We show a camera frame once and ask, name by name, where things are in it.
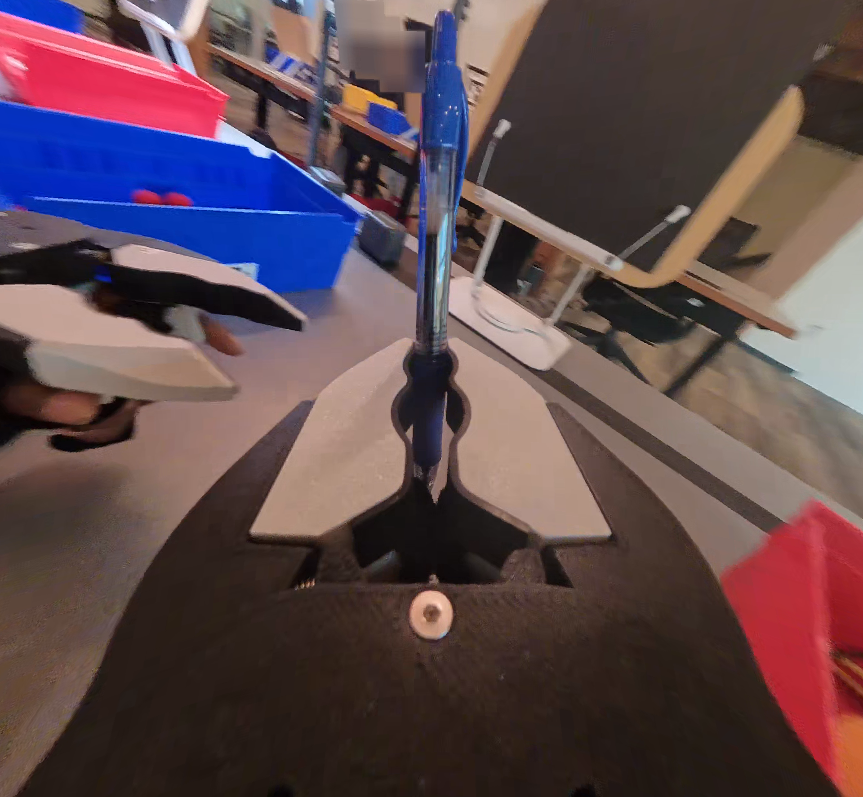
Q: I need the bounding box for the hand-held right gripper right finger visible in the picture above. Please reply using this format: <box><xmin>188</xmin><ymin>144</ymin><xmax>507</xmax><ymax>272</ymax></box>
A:
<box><xmin>437</xmin><ymin>339</ymin><xmax>613</xmax><ymax>581</ymax></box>

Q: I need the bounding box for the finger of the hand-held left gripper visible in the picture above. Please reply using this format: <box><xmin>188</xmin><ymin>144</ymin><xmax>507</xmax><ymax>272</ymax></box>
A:
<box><xmin>107</xmin><ymin>243</ymin><xmax>309</xmax><ymax>333</ymax></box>
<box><xmin>0</xmin><ymin>283</ymin><xmax>241</xmax><ymax>404</ymax></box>

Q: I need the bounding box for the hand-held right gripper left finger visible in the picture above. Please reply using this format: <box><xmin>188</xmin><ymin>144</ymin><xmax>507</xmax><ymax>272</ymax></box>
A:
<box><xmin>249</xmin><ymin>337</ymin><xmax>437</xmax><ymax>582</ymax></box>

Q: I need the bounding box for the blue bin white tag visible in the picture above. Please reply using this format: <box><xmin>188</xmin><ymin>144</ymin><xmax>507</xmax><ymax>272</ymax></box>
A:
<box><xmin>0</xmin><ymin>102</ymin><xmax>363</xmax><ymax>295</ymax></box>

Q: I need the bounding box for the blue ballpoint pen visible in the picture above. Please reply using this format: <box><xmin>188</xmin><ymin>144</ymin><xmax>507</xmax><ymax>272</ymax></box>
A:
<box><xmin>410</xmin><ymin>9</ymin><xmax>472</xmax><ymax>492</ymax></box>

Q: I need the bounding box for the red plastic bin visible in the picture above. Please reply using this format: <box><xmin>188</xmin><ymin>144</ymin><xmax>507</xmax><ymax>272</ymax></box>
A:
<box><xmin>0</xmin><ymin>12</ymin><xmax>231</xmax><ymax>139</ymax></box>
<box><xmin>719</xmin><ymin>499</ymin><xmax>863</xmax><ymax>797</ymax></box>

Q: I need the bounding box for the black office chair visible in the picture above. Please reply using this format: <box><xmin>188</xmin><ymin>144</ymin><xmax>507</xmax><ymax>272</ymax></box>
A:
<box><xmin>582</xmin><ymin>277</ymin><xmax>683</xmax><ymax>381</ymax></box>

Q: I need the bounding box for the wooden office table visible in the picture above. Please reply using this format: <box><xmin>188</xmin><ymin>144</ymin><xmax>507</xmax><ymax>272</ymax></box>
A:
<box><xmin>209</xmin><ymin>45</ymin><xmax>422</xmax><ymax>218</ymax></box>

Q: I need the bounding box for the black light stand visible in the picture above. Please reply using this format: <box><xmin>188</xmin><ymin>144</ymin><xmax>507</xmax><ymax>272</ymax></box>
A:
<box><xmin>306</xmin><ymin>0</ymin><xmax>343</xmax><ymax>166</ymax></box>

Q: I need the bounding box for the yellow plastic bin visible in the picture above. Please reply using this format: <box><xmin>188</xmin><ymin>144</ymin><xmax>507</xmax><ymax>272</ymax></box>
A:
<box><xmin>340</xmin><ymin>83</ymin><xmax>400</xmax><ymax>115</ymax></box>

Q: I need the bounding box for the small blue bin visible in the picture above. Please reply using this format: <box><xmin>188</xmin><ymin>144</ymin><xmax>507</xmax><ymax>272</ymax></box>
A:
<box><xmin>367</xmin><ymin>101</ymin><xmax>420</xmax><ymax>139</ymax></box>

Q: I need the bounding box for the blue plastic bin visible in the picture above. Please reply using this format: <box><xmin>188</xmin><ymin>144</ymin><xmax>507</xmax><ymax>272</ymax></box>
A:
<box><xmin>0</xmin><ymin>0</ymin><xmax>86</xmax><ymax>34</ymax></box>

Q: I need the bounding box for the white-tipped thin rod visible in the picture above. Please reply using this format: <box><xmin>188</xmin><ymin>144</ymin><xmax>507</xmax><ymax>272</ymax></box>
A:
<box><xmin>605</xmin><ymin>204</ymin><xmax>693</xmax><ymax>270</ymax></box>
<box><xmin>475</xmin><ymin>119</ymin><xmax>513</xmax><ymax>189</ymax></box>

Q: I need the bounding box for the orange cable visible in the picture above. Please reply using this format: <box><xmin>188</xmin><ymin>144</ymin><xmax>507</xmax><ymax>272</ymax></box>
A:
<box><xmin>831</xmin><ymin>651</ymin><xmax>863</xmax><ymax>698</ymax></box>

